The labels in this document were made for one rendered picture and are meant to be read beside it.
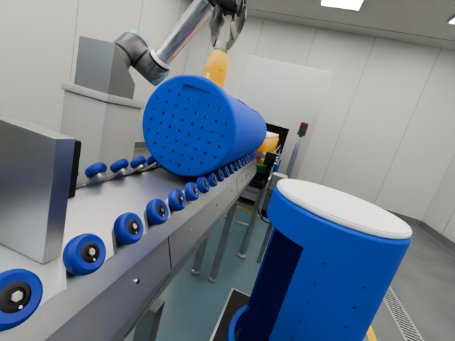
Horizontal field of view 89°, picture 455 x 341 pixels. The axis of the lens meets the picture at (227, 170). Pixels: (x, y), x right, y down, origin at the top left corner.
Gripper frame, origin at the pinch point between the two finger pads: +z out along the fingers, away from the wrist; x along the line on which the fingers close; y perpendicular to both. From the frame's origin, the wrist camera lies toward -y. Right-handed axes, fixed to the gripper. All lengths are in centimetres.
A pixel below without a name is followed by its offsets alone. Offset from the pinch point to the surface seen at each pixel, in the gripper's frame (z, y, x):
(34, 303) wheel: 40, 59, 12
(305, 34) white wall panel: -193, -486, -12
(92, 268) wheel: 40, 53, 12
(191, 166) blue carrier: 35.9, 11.1, 4.5
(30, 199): 35, 53, 3
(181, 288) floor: 135, -57, -7
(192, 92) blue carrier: 16.4, 10.9, -0.6
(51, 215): 36, 52, 5
